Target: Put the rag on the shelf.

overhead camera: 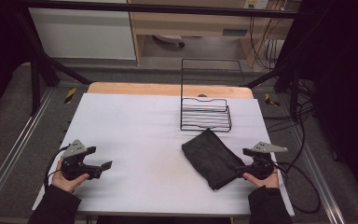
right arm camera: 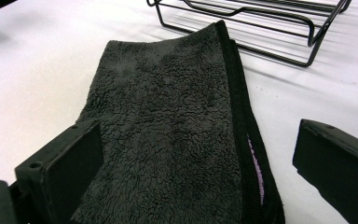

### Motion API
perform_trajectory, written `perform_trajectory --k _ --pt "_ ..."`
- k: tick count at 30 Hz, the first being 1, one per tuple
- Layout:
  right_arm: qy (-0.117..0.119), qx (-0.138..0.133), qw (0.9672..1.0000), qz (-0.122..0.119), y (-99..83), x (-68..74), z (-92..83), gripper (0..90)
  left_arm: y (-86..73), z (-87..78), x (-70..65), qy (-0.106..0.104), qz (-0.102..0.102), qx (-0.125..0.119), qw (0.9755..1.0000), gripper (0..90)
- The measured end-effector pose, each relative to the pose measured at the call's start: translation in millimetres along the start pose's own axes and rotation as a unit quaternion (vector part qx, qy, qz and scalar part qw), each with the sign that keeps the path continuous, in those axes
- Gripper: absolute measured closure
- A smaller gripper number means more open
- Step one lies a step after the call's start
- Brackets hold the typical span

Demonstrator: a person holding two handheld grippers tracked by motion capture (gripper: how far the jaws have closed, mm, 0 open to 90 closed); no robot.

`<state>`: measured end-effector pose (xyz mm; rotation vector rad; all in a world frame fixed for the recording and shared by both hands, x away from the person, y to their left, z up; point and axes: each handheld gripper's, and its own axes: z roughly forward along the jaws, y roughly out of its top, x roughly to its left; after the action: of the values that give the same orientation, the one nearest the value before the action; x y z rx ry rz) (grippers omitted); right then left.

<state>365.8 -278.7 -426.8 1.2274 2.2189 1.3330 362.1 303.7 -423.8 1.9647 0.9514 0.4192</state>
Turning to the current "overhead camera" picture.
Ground white power strip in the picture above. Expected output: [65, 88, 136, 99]
[243, 0, 270, 10]

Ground white chair base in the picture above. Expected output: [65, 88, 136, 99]
[152, 34, 186, 49]

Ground person's left hand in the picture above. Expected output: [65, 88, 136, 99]
[51, 161, 90, 194]

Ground right hand-held gripper black cable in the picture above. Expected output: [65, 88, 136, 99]
[272, 161, 322, 215]

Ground dark grey towel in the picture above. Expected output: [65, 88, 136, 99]
[181, 128, 247, 191]

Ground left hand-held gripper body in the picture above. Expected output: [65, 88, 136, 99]
[61, 139, 103, 182]

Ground light wooden desk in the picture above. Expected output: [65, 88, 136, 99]
[127, 0, 302, 68]

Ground black wire rack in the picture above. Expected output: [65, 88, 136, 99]
[179, 58, 245, 133]

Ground hand-held gripper black cable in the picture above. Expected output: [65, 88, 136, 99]
[44, 144, 72, 189]
[272, 161, 322, 215]

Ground bundle of black floor cables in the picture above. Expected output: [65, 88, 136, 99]
[262, 77, 317, 175]

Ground white table mat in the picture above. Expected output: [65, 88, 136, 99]
[32, 92, 296, 217]

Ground aluminium rail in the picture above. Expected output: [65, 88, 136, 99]
[288, 123, 347, 224]
[0, 88, 56, 213]

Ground left hand-held gripper black cable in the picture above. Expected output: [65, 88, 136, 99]
[44, 144, 72, 189]

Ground person's right hand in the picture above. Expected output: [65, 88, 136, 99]
[242, 167, 281, 189]

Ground hanging cables under desk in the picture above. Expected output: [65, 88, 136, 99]
[248, 16, 282, 71]

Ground wooden table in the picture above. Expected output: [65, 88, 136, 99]
[87, 81, 255, 100]

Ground white cabinet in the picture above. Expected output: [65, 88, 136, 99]
[28, 7, 137, 61]

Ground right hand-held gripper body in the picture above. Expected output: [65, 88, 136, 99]
[246, 141, 288, 181]

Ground yellow black tape marker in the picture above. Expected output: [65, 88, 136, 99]
[63, 87, 77, 105]
[264, 92, 282, 107]

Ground black metal frame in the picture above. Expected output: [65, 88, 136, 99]
[11, 0, 335, 123]

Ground black curtain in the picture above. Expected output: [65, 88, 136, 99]
[0, 0, 34, 129]
[301, 0, 358, 202]

